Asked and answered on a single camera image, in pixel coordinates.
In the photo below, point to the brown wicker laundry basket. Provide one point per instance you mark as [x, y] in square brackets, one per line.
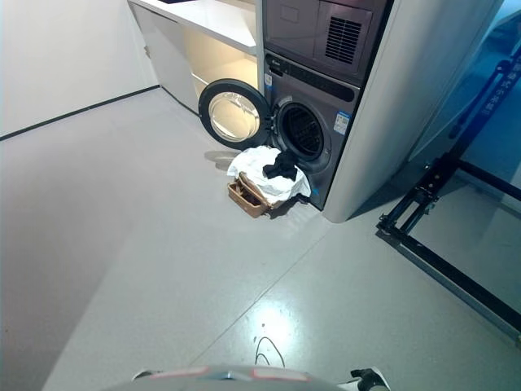
[244, 199]

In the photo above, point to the black metal floor frame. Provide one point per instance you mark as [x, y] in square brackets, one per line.
[429, 181]

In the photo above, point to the round glass washing machine door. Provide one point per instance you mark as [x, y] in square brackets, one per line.
[203, 106]

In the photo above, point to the grey stacked dryer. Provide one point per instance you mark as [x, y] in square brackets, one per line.
[293, 24]

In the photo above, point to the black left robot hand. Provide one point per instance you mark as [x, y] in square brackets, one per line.
[142, 375]

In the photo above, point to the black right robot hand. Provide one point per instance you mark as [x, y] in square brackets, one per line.
[372, 380]

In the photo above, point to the white cloth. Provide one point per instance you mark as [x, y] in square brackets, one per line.
[252, 161]

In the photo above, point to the narrow blue energy label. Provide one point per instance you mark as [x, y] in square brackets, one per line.
[269, 83]

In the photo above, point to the wide blue white sticker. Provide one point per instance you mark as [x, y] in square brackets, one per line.
[342, 121]

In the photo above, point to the grey front-load washing machine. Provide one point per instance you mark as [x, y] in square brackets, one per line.
[325, 179]

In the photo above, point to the black garment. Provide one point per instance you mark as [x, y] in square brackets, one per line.
[283, 165]

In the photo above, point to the white shelf counter unit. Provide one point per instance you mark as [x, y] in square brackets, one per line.
[211, 24]

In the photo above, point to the grey robot torso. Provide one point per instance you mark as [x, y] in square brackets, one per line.
[228, 379]

